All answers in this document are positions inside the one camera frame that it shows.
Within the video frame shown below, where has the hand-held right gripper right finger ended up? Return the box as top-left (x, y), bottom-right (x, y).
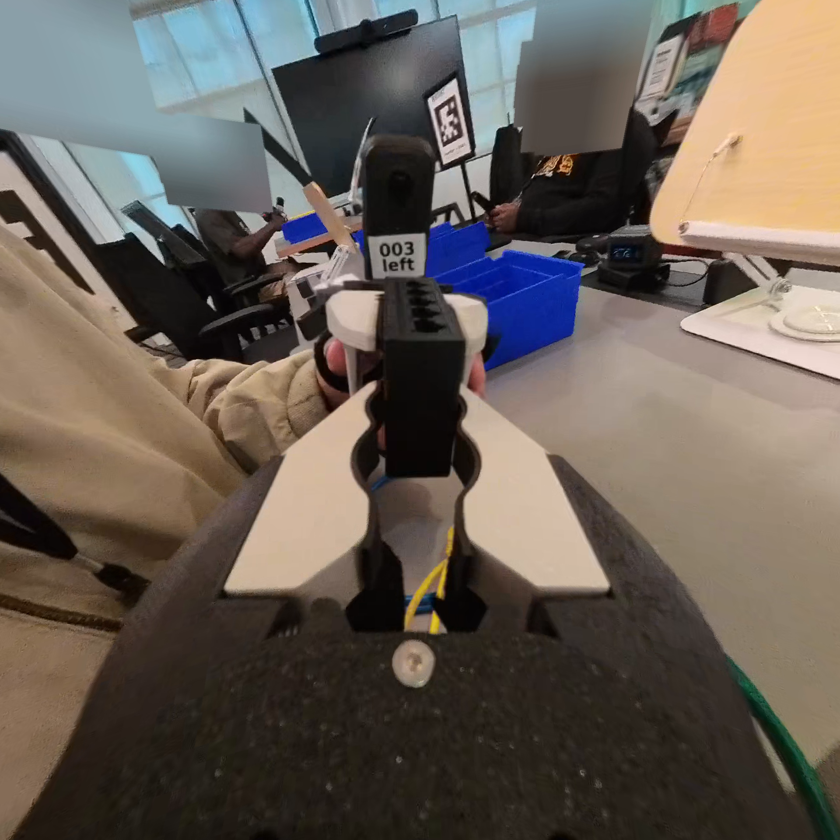
top-left (446, 387), bottom-right (613, 632)

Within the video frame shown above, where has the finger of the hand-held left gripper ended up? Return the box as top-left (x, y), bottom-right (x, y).
top-left (453, 294), bottom-right (491, 385)
top-left (325, 287), bottom-right (385, 352)

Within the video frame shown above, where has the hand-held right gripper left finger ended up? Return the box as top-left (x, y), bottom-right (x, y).
top-left (223, 382), bottom-right (404, 634)

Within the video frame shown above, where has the black ethernet port block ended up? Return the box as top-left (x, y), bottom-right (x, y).
top-left (379, 276), bottom-right (466, 479)

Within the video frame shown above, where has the yellow ethernet cable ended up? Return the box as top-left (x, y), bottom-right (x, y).
top-left (403, 525), bottom-right (457, 636)

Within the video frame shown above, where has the person's left forearm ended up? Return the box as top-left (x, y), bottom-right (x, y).
top-left (157, 351), bottom-right (329, 480)

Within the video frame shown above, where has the person's left hand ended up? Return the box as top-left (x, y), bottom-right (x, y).
top-left (325, 338), bottom-right (490, 401)

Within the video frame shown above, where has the white machine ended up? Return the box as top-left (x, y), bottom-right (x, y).
top-left (287, 262), bottom-right (343, 343)

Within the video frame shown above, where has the large blue plastic bin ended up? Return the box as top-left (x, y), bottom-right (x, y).
top-left (436, 249), bottom-right (585, 371)

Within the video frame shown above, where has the pale wooden stick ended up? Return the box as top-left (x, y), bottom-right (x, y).
top-left (302, 182), bottom-right (360, 255)

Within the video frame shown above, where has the printed tag sign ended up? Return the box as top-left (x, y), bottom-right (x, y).
top-left (423, 73), bottom-right (476, 173)

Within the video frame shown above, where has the small blue plastic bin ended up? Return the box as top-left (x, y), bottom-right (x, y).
top-left (282, 212), bottom-right (363, 245)

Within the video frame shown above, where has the black monitor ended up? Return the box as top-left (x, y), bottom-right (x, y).
top-left (271, 14), bottom-right (476, 198)

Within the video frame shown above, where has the black webcam bar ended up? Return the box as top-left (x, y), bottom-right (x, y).
top-left (314, 9), bottom-right (420, 55)

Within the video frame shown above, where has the black device with screen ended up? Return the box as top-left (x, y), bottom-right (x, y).
top-left (597, 226), bottom-right (668, 293)

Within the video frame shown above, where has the black office chair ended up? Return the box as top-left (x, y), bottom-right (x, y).
top-left (98, 223), bottom-right (284, 363)

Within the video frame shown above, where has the white tray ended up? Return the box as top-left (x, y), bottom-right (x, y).
top-left (680, 285), bottom-right (840, 382)

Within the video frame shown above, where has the person's beige jacket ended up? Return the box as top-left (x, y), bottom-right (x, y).
top-left (0, 223), bottom-right (290, 840)

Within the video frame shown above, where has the pale wooden board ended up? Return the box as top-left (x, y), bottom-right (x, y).
top-left (650, 0), bottom-right (840, 263)

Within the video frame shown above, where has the blue ethernet cable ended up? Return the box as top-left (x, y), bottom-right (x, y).
top-left (367, 476), bottom-right (447, 611)

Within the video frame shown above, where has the black strap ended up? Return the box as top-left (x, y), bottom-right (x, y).
top-left (0, 471), bottom-right (149, 606)

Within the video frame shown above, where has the wall poster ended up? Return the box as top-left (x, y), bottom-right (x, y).
top-left (646, 33), bottom-right (690, 101)

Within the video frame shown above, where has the green cable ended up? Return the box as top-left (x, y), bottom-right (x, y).
top-left (725, 656), bottom-right (840, 840)

